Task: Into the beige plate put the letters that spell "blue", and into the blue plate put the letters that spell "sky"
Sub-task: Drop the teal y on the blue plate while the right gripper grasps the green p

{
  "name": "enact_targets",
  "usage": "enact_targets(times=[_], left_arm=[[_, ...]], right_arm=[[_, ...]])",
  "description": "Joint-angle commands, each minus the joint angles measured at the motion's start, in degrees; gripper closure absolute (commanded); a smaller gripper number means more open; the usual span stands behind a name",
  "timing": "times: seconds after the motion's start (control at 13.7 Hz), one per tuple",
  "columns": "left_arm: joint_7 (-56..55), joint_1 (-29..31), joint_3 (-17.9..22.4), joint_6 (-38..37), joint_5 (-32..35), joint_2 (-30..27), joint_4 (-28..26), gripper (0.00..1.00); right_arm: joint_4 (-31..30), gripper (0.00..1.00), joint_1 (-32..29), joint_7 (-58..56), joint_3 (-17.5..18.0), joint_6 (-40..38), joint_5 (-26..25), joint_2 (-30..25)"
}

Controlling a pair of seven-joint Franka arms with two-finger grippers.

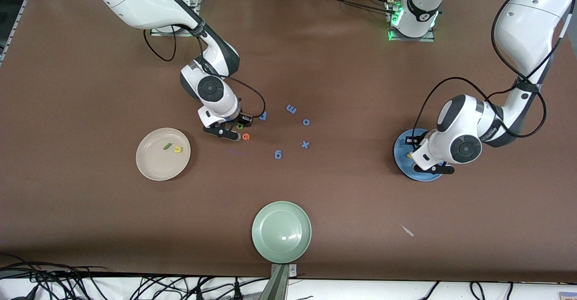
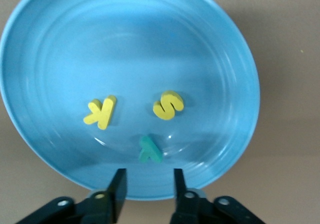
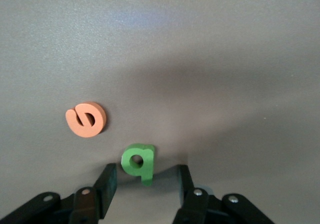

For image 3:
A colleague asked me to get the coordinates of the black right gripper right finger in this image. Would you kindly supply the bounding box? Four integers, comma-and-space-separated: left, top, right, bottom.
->
173, 164, 276, 224

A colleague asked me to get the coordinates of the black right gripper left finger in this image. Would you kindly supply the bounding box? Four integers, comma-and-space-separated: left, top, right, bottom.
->
0, 163, 118, 224

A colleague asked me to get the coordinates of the green foam letter b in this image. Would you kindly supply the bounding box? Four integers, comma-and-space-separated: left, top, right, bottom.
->
121, 143, 156, 187

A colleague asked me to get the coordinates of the orange foam letter e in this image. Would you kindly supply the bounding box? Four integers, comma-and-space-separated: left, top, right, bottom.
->
65, 101, 107, 139

